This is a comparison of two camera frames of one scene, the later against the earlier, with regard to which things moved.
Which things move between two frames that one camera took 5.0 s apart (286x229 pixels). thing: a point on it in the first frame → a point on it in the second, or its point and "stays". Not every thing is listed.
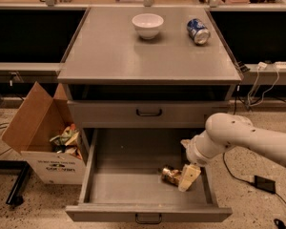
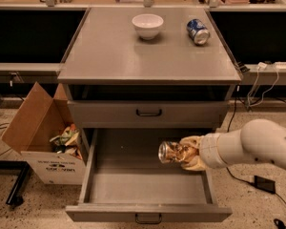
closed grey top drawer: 143,114 stays
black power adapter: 264,184 stays
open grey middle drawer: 120,177 stays
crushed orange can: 171,175 → 171,152
